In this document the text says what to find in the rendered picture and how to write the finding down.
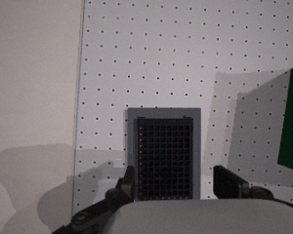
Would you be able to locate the grey perforated base plate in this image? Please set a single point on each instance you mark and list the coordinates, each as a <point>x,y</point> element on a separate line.
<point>231,58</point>

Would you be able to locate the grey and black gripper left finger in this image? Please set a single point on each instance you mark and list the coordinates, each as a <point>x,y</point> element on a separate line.
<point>93,219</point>

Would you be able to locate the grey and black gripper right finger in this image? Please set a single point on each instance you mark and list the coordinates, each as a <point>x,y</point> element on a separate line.
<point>227,185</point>

